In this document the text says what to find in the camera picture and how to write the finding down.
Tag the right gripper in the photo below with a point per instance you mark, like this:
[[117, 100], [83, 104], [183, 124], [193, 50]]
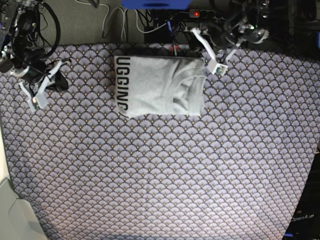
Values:
[[44, 81]]

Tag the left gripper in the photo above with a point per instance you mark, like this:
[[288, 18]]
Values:
[[236, 31]]

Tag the light grey T-shirt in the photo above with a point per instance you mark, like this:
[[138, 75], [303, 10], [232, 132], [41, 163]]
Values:
[[150, 85]]

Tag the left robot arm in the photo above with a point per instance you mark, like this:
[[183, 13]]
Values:
[[294, 34]]

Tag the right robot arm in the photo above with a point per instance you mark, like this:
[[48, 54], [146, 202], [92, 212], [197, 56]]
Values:
[[22, 58]]

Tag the red black clamp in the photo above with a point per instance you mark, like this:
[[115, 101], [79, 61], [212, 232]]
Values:
[[174, 50]]

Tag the black power strip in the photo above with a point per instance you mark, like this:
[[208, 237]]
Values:
[[205, 14]]

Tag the blue box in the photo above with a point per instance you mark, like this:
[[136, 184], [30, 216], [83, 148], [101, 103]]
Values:
[[156, 4]]

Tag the beige plastic bin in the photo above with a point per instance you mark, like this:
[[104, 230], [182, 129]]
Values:
[[17, 217]]

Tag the black OpenArm base plate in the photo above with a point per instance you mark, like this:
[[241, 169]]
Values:
[[305, 223]]

